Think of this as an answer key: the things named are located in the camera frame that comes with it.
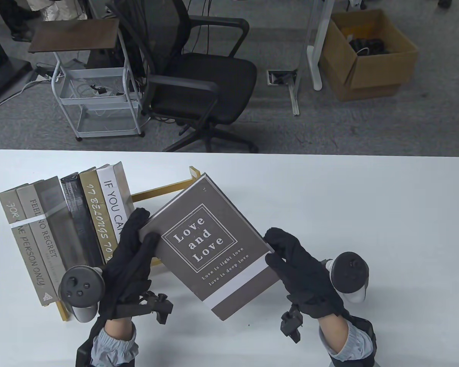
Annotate person's left hand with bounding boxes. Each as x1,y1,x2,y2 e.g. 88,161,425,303
97,208,160,321

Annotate person's right hand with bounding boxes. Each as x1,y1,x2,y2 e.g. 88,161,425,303
263,227,350,321

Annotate thick grey book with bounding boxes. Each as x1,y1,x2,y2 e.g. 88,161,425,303
139,173,282,322

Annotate wooden book rack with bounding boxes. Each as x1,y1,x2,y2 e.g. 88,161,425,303
55,166,201,322

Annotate person's right forearm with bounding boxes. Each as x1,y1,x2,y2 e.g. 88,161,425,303
318,314,377,367

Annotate gold book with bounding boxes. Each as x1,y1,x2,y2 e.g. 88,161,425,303
79,167,121,264

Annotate black book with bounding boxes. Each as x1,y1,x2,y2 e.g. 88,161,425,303
60,173,106,268

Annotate beige book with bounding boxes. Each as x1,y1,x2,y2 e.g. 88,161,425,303
16,176,79,300

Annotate grey book with white band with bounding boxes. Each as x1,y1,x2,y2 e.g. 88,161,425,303
0,183,58,306

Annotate black and white controller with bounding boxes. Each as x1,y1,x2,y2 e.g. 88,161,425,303
59,265,106,323
330,251,371,305

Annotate black battery pack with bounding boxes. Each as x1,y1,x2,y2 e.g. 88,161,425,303
76,333,96,367

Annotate grey metal desk leg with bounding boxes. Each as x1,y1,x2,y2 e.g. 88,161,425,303
289,0,318,116

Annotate black mesh office chair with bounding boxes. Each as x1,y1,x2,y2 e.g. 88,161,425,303
105,0,259,153

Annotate floor outlet box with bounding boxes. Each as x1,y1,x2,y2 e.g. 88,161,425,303
267,70,298,87

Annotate cardboard box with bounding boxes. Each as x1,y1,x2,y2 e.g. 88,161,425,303
319,8,420,102

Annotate white floor power strip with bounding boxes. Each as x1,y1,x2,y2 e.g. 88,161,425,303
34,64,66,83

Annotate white desk leg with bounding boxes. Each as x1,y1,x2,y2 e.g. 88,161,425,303
307,0,335,91

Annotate white cart with wooden top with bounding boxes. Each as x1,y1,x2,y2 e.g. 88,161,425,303
28,18,146,142

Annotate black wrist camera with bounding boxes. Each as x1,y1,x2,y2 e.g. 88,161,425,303
280,305,304,343
117,291,174,325

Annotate black cable bundle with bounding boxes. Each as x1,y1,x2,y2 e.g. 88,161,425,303
348,34,387,57

